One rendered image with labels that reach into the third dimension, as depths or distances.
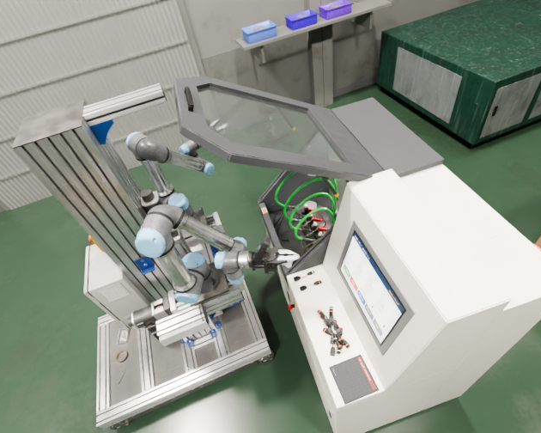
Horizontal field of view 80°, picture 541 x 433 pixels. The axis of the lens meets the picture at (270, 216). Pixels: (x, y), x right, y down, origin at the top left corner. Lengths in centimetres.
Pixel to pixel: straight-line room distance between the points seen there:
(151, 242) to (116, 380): 171
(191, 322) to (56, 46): 340
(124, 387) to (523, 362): 280
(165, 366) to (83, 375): 83
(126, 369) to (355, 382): 180
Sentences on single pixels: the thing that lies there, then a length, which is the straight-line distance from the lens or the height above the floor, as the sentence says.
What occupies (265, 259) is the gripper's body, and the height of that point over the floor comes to 147.
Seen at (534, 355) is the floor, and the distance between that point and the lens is 304.
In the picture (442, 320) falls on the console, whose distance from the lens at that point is 116.
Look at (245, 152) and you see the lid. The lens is 121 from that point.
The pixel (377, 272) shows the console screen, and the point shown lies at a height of 139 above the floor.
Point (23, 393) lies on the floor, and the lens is 359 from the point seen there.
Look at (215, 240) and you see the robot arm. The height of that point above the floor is 146.
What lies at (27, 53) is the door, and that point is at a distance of 450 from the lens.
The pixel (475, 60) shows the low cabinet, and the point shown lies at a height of 84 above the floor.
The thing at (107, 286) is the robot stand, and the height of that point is 121.
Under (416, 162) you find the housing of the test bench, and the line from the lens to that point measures 170.
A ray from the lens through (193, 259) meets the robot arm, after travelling 170.
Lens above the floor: 254
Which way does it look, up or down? 46 degrees down
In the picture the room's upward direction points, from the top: 13 degrees counter-clockwise
